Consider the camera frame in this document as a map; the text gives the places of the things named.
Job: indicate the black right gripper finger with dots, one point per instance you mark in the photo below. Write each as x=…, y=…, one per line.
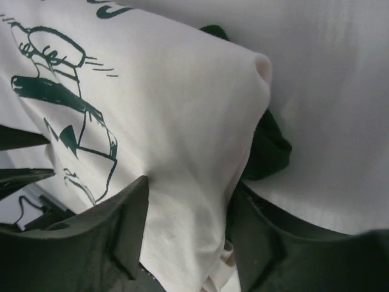
x=12, y=138
x=13, y=180

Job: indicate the white and green t-shirt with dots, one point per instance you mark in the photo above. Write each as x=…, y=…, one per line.
x=120, y=93

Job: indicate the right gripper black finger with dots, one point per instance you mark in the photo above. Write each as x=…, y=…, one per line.
x=276, y=251
x=92, y=251

